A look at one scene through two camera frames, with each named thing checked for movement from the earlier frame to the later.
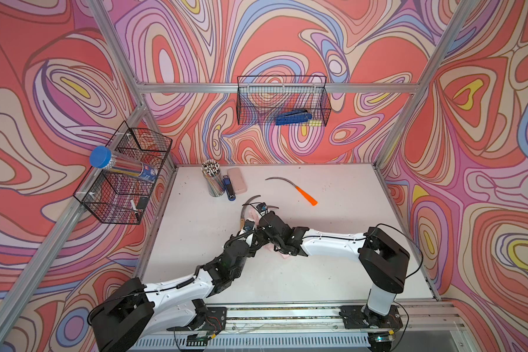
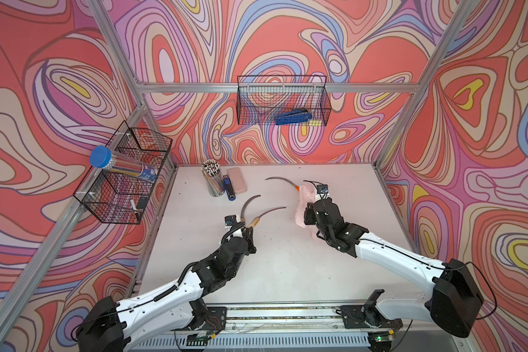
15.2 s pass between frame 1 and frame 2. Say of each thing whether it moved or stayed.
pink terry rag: moved
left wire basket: stayed
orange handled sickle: stayed
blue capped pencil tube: stayed
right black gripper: moved
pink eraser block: stayed
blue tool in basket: stayed
